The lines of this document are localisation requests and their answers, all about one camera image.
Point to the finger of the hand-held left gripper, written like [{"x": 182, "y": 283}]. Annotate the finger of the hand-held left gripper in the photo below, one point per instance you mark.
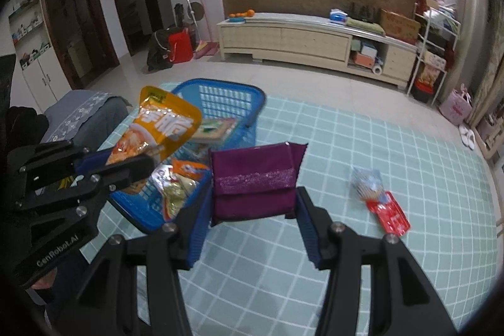
[
  {"x": 92, "y": 159},
  {"x": 126, "y": 170}
]

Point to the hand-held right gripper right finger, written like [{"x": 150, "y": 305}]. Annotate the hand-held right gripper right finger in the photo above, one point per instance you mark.
[{"x": 305, "y": 225}]

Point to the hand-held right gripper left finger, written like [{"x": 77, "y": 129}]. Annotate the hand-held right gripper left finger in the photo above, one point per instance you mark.
[{"x": 197, "y": 225}]

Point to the small orange white snack packet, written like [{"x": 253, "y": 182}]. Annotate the small orange white snack packet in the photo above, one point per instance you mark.
[{"x": 189, "y": 167}]

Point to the orange snack pouch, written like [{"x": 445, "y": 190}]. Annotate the orange snack pouch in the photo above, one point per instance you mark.
[{"x": 165, "y": 123}]

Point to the purple snack packet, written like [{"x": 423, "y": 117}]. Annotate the purple snack packet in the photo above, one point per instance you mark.
[{"x": 252, "y": 194}]

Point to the tan wafer packet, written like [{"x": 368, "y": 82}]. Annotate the tan wafer packet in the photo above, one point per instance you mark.
[{"x": 214, "y": 131}]

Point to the blue plastic basket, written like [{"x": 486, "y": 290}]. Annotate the blue plastic basket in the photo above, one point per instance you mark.
[{"x": 224, "y": 100}]

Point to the person's left forearm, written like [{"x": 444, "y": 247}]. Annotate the person's left forearm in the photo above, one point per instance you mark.
[{"x": 67, "y": 277}]

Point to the grey covered seat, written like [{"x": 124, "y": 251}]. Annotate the grey covered seat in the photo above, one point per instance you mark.
[{"x": 90, "y": 111}]

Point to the red and clear snack packet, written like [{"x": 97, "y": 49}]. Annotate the red and clear snack packet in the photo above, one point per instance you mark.
[{"x": 388, "y": 216}]

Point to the teal checked mat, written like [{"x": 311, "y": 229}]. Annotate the teal checked mat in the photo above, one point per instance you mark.
[{"x": 354, "y": 131}]

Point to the black bag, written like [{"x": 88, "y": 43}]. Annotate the black bag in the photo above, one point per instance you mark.
[{"x": 159, "y": 50}]

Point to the red bag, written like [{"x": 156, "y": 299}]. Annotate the red bag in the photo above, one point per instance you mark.
[{"x": 181, "y": 46}]

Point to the pink dustpan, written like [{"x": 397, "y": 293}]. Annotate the pink dustpan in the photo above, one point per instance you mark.
[{"x": 205, "y": 49}]

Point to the white paper roll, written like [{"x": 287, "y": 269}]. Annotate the white paper roll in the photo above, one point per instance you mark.
[{"x": 377, "y": 69}]

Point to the white slippers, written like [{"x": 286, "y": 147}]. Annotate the white slippers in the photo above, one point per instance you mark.
[{"x": 467, "y": 136}]

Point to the long cream cabinet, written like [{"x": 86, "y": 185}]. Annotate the long cream cabinet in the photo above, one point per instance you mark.
[{"x": 283, "y": 40}]

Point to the pink bag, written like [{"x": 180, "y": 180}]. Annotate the pink bag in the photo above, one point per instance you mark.
[{"x": 456, "y": 107}]

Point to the oranges on plate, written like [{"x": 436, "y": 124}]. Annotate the oranges on plate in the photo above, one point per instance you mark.
[{"x": 242, "y": 14}]

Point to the green cushion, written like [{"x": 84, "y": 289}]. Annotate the green cushion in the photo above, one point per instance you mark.
[{"x": 364, "y": 26}]

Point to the blue and white iron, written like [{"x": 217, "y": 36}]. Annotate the blue and white iron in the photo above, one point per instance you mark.
[{"x": 338, "y": 16}]

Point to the white metal shelf rack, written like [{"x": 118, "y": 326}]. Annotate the white metal shelf rack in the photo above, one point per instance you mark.
[{"x": 433, "y": 44}]

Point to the cardboard box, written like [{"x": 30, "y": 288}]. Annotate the cardboard box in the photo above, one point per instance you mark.
[{"x": 399, "y": 25}]

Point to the beige curtain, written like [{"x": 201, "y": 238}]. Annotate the beige curtain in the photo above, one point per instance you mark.
[{"x": 490, "y": 64}]

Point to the white wall cupboard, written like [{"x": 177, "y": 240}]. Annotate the white wall cupboard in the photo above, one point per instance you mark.
[{"x": 35, "y": 64}]

